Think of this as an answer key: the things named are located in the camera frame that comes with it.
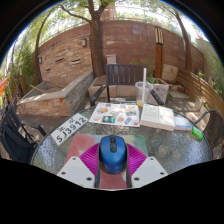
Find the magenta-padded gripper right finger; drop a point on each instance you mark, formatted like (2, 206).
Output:
(137, 161)

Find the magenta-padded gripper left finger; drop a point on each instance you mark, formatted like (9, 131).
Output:
(87, 161)

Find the blue and black computer mouse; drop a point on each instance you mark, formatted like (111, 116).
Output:
(113, 156)

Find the red floral mouse pad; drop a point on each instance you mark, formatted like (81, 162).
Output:
(83, 141)

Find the white license plate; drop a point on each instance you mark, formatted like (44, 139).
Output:
(68, 130)

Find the open white book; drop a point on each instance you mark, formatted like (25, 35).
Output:
(156, 116)

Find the colourful sticker sheet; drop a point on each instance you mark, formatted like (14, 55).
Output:
(113, 115)

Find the small green box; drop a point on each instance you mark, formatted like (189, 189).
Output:
(197, 133)

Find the clear plastic cup with straw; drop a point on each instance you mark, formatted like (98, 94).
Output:
(143, 93)

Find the stone raised bed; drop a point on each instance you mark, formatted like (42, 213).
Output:
(53, 100)

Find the black slatted chair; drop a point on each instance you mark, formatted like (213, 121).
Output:
(16, 143)

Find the white planter box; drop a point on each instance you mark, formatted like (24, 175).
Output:
(161, 90)

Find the brown wicker chair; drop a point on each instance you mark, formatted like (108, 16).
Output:
(215, 130)

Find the dark wooden slatted chair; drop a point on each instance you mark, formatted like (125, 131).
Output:
(123, 75)

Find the beige stone slab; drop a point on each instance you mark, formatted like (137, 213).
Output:
(170, 74)

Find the large forked tree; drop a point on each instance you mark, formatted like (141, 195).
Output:
(96, 50)

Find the slim tree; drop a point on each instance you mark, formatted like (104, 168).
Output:
(187, 50)

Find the wooden garden lamp post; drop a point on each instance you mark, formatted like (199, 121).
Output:
(159, 60)

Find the white wall box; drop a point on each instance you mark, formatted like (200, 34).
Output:
(111, 59)

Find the dark wall lamp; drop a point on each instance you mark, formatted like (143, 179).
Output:
(84, 42)
(40, 60)

